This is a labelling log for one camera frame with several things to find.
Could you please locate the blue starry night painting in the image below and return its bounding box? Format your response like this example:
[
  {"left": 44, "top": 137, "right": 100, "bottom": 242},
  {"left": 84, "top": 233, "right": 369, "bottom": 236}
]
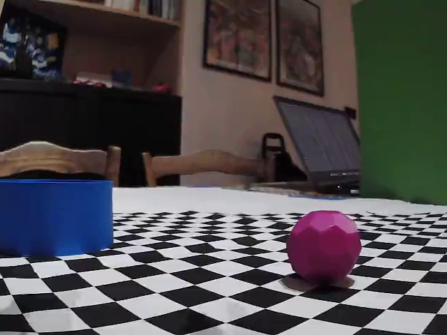
[{"left": 0, "top": 10, "right": 69, "bottom": 83}]

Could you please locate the wooden chair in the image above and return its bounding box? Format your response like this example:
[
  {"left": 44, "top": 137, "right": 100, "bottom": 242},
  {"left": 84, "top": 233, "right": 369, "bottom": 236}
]
[
  {"left": 141, "top": 149, "right": 277, "bottom": 188},
  {"left": 0, "top": 141, "right": 122, "bottom": 188}
]

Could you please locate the white red flat package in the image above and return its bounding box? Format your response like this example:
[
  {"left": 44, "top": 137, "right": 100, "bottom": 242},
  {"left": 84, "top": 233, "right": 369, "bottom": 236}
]
[{"left": 73, "top": 71, "right": 113, "bottom": 87}]

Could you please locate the small blue box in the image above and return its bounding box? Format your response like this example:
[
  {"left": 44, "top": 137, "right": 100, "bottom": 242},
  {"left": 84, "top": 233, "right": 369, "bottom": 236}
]
[{"left": 111, "top": 68, "right": 133, "bottom": 88}]

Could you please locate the blue round box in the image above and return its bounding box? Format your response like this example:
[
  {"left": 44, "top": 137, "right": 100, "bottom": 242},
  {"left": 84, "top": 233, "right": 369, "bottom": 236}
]
[{"left": 0, "top": 179, "right": 115, "bottom": 258}]

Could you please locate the black cabinet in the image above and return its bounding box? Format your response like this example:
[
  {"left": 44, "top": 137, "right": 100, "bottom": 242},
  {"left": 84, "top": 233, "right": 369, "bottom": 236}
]
[{"left": 0, "top": 78, "right": 183, "bottom": 188}]

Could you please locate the black framed picture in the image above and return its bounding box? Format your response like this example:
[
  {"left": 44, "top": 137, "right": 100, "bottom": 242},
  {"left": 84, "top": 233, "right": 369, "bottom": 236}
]
[
  {"left": 202, "top": 0, "right": 273, "bottom": 84},
  {"left": 275, "top": 0, "right": 325, "bottom": 98}
]

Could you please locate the wooden shelf unit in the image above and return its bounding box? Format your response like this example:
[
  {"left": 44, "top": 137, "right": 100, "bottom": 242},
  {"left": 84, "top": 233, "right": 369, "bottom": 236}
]
[{"left": 0, "top": 0, "right": 184, "bottom": 95}]

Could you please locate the pink faceted ball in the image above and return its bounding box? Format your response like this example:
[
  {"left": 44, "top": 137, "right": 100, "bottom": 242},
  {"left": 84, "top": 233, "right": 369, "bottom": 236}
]
[{"left": 286, "top": 209, "right": 362, "bottom": 284}]

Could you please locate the green panel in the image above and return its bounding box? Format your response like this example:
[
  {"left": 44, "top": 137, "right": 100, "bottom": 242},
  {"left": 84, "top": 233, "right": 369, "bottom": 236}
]
[{"left": 351, "top": 0, "right": 447, "bottom": 207}]

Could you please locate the black bag with handle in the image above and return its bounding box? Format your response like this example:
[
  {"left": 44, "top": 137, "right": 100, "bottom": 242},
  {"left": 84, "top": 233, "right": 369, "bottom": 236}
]
[{"left": 261, "top": 132, "right": 308, "bottom": 184}]

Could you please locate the black white checkered table sheet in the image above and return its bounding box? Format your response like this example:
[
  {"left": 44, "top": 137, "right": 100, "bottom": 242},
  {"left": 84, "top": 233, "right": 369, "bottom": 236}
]
[{"left": 0, "top": 186, "right": 447, "bottom": 335}]

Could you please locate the blue tape piece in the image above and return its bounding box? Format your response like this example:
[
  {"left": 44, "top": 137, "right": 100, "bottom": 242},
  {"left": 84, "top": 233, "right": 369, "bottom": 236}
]
[{"left": 288, "top": 193, "right": 352, "bottom": 200}]

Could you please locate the row of books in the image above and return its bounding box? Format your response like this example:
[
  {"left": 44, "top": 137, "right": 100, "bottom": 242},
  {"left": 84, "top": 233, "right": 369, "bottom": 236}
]
[{"left": 104, "top": 0, "right": 183, "bottom": 20}]

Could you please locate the open laptop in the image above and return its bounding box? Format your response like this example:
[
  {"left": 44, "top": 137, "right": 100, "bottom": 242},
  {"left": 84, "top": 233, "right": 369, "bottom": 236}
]
[{"left": 249, "top": 94, "right": 362, "bottom": 196}]

